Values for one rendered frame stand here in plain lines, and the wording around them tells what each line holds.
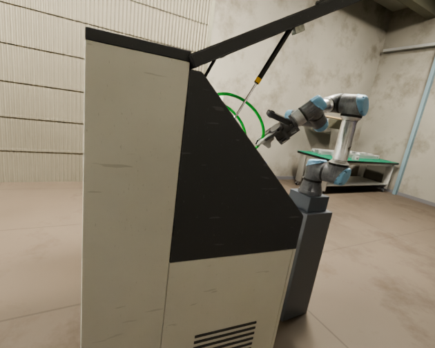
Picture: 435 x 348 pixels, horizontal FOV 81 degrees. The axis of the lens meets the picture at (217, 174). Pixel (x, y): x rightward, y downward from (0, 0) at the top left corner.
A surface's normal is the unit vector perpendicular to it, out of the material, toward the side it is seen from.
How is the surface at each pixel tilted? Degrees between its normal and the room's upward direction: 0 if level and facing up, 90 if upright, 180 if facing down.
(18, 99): 90
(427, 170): 90
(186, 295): 90
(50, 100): 90
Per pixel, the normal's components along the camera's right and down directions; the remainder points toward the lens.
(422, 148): -0.87, 0.00
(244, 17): 0.47, 0.27
